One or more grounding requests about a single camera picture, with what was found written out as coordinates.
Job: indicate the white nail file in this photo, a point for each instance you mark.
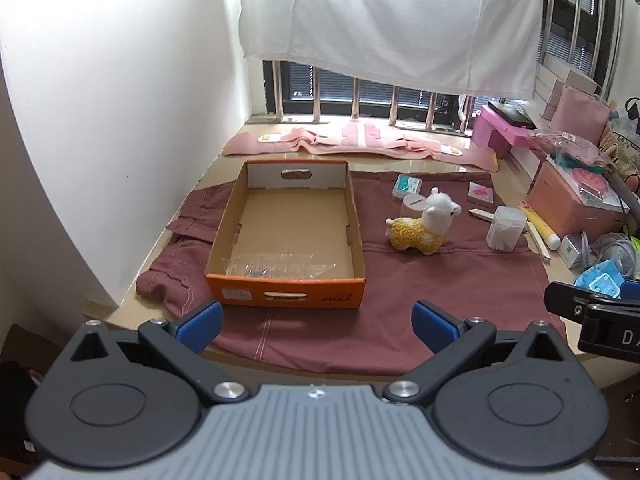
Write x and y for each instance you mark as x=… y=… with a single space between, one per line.
x=481 y=213

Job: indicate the maroon cloth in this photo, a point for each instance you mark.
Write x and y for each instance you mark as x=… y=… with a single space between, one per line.
x=450 y=300

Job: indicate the white curtain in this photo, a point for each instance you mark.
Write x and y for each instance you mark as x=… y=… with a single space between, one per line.
x=390 y=15

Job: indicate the clear cotton swab container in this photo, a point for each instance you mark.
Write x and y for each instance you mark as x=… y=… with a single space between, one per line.
x=506 y=230

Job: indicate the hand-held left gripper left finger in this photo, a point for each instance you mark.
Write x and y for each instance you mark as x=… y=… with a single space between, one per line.
x=202 y=325

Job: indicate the silver box with pink heart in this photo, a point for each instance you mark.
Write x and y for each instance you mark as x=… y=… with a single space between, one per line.
x=481 y=193

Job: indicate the yellow white alpaca plush toy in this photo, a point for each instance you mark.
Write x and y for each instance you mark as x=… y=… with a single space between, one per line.
x=425 y=230

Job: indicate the clear packet with pink item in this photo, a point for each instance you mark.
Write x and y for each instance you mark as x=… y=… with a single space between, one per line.
x=595 y=180

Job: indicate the dark cloth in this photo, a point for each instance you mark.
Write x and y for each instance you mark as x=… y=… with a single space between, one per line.
x=15 y=395

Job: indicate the yellow tube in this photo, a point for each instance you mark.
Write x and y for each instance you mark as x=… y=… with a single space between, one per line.
x=540 y=225

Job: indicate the blue face mask pack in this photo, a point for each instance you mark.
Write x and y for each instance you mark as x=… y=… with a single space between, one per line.
x=600 y=277

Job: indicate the stack of white boxes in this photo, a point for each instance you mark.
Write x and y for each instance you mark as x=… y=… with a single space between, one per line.
x=547 y=92

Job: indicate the small white box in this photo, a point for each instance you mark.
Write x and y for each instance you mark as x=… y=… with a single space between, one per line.
x=575 y=251

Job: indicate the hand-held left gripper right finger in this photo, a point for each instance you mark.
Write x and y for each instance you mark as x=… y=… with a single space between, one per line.
x=435 y=327

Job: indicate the beige flat stick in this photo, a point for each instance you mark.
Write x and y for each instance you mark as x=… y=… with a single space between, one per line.
x=539 y=244

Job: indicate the orange cardboard box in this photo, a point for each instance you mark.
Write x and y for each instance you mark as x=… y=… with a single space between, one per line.
x=290 y=230

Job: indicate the round pink jar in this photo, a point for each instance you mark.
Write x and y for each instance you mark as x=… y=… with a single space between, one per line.
x=414 y=203

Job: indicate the magenta pink box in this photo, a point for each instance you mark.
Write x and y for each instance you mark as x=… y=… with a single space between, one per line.
x=492 y=132

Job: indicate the clear plastic bag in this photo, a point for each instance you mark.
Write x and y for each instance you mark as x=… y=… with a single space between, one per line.
x=275 y=265

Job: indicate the patterned bag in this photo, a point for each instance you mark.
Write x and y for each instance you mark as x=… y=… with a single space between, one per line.
x=622 y=140

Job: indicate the pink bag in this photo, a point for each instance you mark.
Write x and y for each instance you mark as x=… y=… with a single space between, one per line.
x=580 y=112

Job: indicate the pink fabric belt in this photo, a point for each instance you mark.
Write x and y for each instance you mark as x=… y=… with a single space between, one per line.
x=360 y=140

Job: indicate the barred window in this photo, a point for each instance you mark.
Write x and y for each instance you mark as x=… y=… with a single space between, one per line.
x=340 y=95

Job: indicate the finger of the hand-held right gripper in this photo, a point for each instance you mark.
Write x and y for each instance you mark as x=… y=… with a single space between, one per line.
x=630 y=290
x=565 y=300

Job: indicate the clear dental floss pick box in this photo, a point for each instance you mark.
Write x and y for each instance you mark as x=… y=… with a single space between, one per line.
x=406 y=185

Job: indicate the clear packet with pink garment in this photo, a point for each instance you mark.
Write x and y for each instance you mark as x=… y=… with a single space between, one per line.
x=570 y=147

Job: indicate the salmon pink box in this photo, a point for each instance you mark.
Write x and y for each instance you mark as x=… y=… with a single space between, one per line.
x=560 y=205

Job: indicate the black flat case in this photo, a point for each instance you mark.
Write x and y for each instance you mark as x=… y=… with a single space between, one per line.
x=512 y=115

